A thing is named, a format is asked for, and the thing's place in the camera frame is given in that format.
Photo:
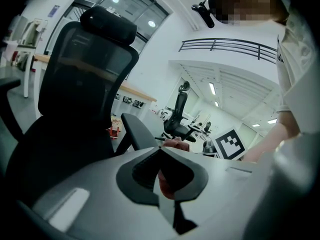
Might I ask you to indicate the blue wall sign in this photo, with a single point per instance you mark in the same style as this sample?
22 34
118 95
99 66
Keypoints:
53 11

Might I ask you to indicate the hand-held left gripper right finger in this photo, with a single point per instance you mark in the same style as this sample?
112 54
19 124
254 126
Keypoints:
225 196

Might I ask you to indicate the black framed glass door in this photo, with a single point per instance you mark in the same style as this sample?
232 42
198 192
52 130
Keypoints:
130 6

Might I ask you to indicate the red and yellow object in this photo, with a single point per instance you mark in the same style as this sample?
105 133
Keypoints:
116 131

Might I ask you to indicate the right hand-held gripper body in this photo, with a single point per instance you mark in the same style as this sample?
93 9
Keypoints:
230 144

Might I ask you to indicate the black head camera rig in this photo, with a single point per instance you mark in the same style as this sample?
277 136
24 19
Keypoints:
206 14

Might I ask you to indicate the black office chair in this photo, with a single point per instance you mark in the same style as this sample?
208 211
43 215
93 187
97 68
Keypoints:
178 114
82 84

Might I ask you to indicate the person's right forearm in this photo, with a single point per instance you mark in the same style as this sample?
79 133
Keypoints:
270 141

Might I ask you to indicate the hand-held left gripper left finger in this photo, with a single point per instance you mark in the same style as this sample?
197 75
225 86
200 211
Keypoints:
100 209

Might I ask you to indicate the black balcony railing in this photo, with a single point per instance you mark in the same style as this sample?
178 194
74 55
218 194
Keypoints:
225 46

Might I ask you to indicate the person's face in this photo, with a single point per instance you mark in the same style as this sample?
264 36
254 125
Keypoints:
240 4

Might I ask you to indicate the person's white shirt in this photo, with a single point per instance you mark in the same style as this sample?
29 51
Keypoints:
295 59

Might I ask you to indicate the black white round device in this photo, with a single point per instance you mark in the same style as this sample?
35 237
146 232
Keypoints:
126 100
138 103

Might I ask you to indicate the clothes rack with garments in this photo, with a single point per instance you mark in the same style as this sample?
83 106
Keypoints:
32 32

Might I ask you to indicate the wooden table white legs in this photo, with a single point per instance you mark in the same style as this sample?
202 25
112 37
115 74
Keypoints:
142 95

